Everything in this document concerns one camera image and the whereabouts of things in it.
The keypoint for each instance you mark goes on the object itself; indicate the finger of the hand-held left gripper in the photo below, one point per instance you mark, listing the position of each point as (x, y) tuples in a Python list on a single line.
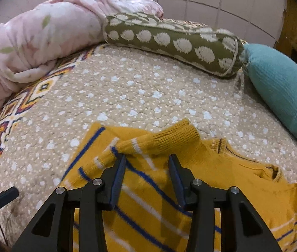
[(6, 197)]

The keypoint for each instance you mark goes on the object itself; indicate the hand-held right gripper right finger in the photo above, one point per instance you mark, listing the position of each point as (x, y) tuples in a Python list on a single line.
[(177, 181)]

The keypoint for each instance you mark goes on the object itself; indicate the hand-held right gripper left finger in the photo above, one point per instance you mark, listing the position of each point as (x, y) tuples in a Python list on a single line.
[(118, 181)]

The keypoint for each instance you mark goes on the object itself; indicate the yellow striped sweater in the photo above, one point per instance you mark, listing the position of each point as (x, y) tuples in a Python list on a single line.
[(148, 215)]

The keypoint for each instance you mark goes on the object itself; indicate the geometric patterned bed sheet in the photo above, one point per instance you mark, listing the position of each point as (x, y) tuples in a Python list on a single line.
[(4, 126)]

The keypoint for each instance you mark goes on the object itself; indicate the beige dotted quilt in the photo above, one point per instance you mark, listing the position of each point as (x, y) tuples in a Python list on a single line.
[(138, 92)]

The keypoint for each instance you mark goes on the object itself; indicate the green hedgehog print bolster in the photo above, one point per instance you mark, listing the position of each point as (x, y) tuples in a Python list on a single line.
[(169, 42)]

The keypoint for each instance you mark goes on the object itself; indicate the teal ribbed pillow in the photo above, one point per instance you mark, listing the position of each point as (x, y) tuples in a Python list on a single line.
[(282, 89)]

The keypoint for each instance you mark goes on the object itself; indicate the pink floral blanket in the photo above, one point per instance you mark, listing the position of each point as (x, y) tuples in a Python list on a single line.
[(32, 39)]

